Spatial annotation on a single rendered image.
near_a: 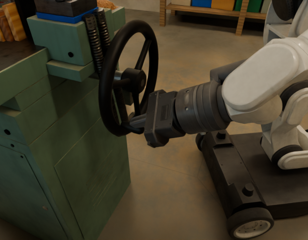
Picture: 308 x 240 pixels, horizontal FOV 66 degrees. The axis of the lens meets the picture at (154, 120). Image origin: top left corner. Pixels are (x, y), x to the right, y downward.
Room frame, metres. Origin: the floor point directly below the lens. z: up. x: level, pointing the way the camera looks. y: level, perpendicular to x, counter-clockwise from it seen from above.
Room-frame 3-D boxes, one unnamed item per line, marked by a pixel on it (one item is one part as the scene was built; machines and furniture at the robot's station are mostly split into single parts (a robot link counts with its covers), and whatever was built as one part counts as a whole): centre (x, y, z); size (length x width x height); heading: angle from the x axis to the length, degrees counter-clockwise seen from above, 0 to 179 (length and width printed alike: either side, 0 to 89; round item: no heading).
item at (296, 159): (0.80, -0.66, 0.28); 0.21 x 0.20 x 0.13; 97
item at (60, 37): (0.58, 0.19, 0.91); 0.15 x 0.14 x 0.09; 157
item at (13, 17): (0.66, 0.29, 0.94); 0.21 x 0.01 x 0.08; 157
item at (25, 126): (0.71, 0.48, 0.76); 0.57 x 0.45 x 0.09; 67
